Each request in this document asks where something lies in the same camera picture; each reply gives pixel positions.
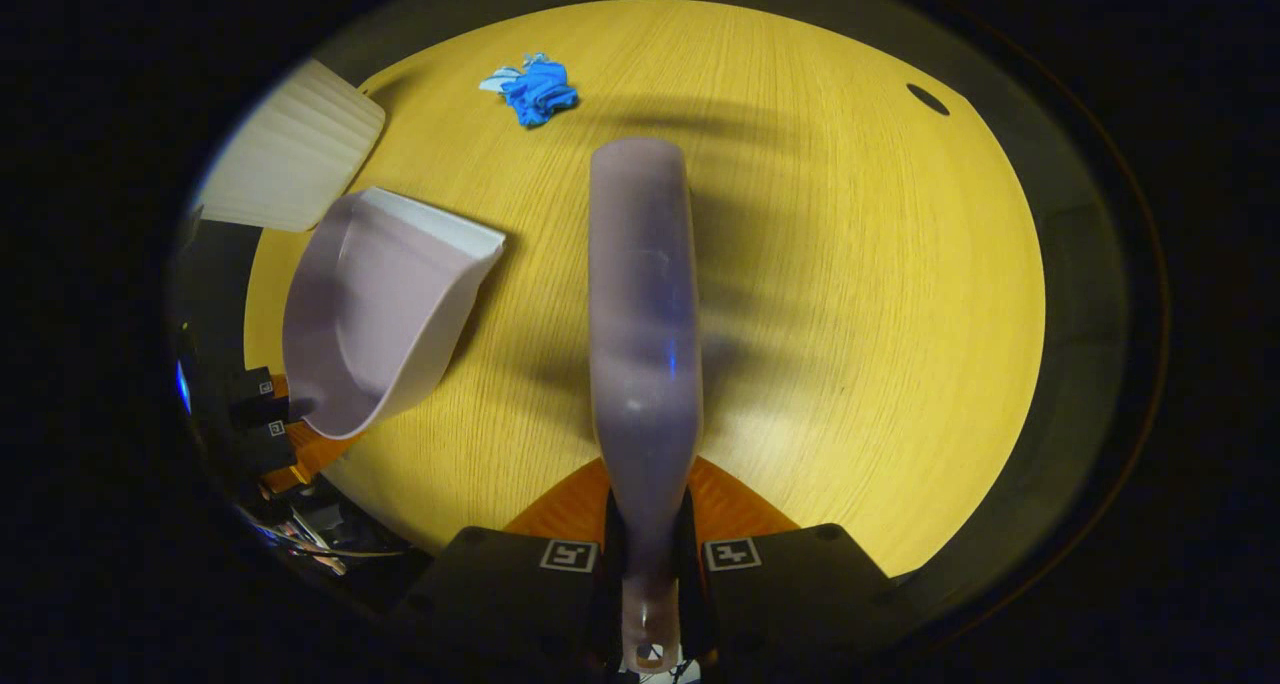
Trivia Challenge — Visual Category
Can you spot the white ribbed garbage bin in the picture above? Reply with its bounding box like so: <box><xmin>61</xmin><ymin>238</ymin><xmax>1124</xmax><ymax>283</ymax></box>
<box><xmin>195</xmin><ymin>59</ymin><xmax>387</xmax><ymax>233</ymax></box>

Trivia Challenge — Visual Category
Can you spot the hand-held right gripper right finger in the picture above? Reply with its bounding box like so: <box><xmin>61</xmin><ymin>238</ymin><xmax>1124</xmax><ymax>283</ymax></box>
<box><xmin>683</xmin><ymin>457</ymin><xmax>919</xmax><ymax>677</ymax></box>

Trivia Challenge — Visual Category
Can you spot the pale pink dustpan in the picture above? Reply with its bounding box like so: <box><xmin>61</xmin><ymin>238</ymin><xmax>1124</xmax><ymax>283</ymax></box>
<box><xmin>283</xmin><ymin>186</ymin><xmax>507</xmax><ymax>440</ymax></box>

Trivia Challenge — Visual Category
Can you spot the dark blue paper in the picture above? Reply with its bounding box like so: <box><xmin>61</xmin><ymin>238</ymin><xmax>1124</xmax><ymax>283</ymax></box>
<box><xmin>500</xmin><ymin>54</ymin><xmax>580</xmax><ymax>128</ymax></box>

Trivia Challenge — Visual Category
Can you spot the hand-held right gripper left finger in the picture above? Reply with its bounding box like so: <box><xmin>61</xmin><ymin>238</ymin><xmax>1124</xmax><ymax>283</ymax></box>
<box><xmin>395</xmin><ymin>457</ymin><xmax>616</xmax><ymax>677</ymax></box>

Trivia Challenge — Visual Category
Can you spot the small pale pink broom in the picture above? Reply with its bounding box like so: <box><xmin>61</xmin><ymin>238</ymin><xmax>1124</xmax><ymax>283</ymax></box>
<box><xmin>588</xmin><ymin>137</ymin><xmax>704</xmax><ymax>675</ymax></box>

